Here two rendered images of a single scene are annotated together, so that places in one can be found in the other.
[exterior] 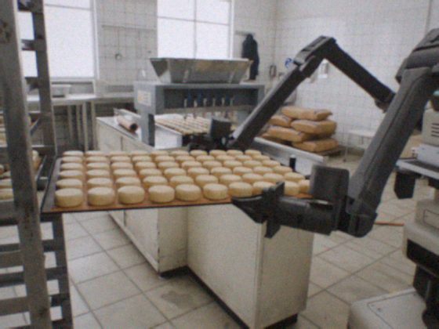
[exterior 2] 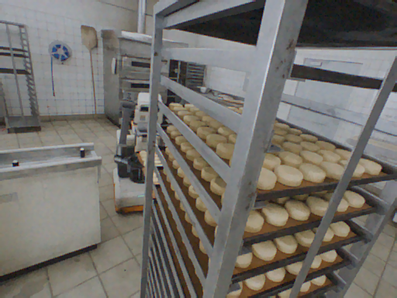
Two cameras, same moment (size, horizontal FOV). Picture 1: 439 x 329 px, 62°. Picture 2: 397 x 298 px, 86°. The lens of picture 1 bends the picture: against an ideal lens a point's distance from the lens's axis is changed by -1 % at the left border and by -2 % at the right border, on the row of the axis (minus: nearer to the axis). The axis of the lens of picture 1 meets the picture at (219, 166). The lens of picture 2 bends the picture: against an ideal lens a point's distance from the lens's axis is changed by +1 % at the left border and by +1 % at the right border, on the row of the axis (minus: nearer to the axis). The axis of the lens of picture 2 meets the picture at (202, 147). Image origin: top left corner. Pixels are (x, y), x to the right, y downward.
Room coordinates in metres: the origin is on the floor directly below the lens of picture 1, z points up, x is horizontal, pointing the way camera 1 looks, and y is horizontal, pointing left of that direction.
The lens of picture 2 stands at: (0.85, 1.29, 1.67)
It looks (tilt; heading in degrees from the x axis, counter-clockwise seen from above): 22 degrees down; 264
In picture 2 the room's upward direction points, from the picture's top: 9 degrees clockwise
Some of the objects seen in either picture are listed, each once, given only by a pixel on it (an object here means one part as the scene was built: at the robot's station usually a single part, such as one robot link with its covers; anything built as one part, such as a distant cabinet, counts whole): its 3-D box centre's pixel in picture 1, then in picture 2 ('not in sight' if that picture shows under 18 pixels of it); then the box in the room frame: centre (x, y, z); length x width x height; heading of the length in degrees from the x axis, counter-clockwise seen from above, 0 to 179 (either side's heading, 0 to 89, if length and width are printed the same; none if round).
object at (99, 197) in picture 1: (101, 196); not in sight; (0.65, 0.22, 1.04); 0.05 x 0.05 x 0.02
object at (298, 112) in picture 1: (306, 113); not in sight; (5.66, -1.30, 0.62); 0.72 x 0.42 x 0.17; 44
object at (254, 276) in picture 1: (244, 226); (46, 208); (1.83, -0.14, 0.45); 0.70 x 0.34 x 0.90; 32
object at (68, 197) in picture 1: (68, 197); not in sight; (0.63, 0.27, 1.04); 0.05 x 0.05 x 0.02
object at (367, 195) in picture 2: not in sight; (285, 152); (0.47, 0.60, 1.41); 0.64 x 0.03 x 0.03; 110
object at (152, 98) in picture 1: (200, 111); not in sight; (2.25, 0.13, 1.01); 0.72 x 0.33 x 0.34; 122
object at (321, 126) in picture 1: (315, 124); not in sight; (5.46, -1.42, 0.47); 0.72 x 0.42 x 0.17; 133
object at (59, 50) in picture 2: not in sight; (61, 69); (3.48, -3.65, 1.10); 0.41 x 0.17 x 1.10; 38
